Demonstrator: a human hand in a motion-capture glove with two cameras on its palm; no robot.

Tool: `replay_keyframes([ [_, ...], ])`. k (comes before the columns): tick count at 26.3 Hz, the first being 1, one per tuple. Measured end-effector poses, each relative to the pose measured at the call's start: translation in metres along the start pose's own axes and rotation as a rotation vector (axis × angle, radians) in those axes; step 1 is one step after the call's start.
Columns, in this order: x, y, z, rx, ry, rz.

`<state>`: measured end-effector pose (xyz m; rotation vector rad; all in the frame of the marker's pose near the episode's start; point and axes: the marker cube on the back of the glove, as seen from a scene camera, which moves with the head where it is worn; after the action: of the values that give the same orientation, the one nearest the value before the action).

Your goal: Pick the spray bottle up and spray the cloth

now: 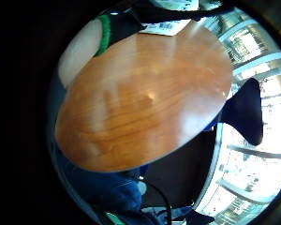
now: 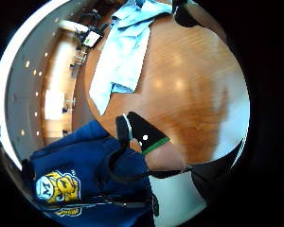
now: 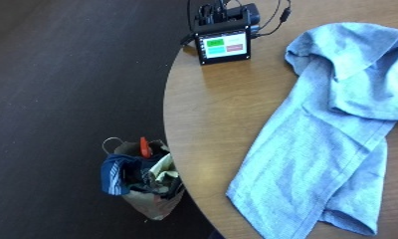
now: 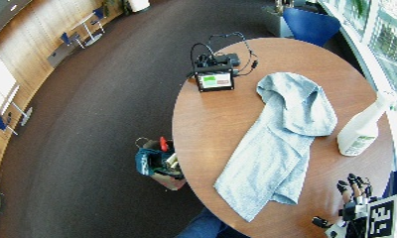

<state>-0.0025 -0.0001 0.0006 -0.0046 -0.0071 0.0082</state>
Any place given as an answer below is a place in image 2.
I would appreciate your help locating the person in blue hoodie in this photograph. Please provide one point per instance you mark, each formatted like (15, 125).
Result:
(85, 164)

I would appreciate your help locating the light blue cloth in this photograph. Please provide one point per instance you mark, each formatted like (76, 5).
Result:
(126, 53)

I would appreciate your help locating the black monitor with lit screen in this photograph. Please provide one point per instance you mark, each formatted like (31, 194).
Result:
(92, 38)

